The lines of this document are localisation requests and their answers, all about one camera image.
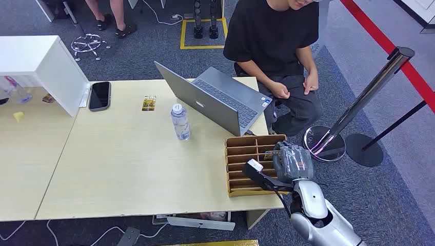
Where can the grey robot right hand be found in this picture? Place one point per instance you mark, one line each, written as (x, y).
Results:
(293, 163)

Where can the person's right hand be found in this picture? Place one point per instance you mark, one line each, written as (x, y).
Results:
(280, 90)

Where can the person's left hand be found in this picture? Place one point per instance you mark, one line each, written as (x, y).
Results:
(311, 83)

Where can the brown printed card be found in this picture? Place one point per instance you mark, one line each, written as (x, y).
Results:
(271, 155)

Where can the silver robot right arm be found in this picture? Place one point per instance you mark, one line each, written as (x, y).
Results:
(321, 220)

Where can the person's right forearm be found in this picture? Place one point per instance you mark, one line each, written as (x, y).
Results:
(255, 72)

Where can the person's left forearm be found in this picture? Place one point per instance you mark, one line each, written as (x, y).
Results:
(307, 59)

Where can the wooden slotted card organizer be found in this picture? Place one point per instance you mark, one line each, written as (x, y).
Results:
(245, 159)

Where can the person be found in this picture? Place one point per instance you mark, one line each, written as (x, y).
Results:
(272, 37)

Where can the yellow green printed card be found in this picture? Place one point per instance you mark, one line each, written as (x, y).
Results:
(149, 103)

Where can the standing person's legs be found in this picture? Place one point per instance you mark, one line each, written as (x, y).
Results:
(115, 15)

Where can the grey open laptop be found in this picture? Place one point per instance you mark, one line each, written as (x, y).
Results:
(217, 98)

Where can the wooden table leg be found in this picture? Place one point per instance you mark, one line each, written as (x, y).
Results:
(255, 217)

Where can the red barrier belt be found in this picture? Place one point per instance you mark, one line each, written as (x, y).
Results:
(380, 39)

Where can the black robot leg stand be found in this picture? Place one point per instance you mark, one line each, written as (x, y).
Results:
(213, 20)
(198, 20)

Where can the clear plastic water bottle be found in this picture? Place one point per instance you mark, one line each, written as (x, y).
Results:
(180, 123)

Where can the white board under table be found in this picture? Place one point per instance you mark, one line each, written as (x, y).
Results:
(200, 223)

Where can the yellow strip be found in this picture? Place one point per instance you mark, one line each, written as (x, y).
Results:
(214, 243)

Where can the yellow floor tape square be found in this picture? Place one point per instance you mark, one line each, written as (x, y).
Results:
(182, 34)

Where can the white power strip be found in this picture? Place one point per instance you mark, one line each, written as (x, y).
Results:
(176, 16)

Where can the white counter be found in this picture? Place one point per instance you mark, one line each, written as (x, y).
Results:
(419, 12)

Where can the grey metal foot plate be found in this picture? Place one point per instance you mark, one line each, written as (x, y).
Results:
(129, 237)

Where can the black smartphone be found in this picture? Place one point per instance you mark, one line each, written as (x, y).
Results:
(100, 96)

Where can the chrome chair star base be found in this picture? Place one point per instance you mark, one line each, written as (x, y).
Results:
(87, 44)

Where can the small brown snack packet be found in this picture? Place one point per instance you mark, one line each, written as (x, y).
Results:
(48, 98)

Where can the white cabinet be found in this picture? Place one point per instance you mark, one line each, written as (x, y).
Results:
(40, 64)

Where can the yellow crumpled paper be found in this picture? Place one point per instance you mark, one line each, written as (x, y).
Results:
(19, 116)

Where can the clear bottle with pink label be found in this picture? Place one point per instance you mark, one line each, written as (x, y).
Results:
(15, 90)

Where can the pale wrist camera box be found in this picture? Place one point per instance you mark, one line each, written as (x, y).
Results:
(255, 165)

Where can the chrome stanchion post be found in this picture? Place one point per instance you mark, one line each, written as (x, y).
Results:
(360, 102)

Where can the black stanchion post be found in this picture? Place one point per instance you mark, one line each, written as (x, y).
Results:
(367, 149)

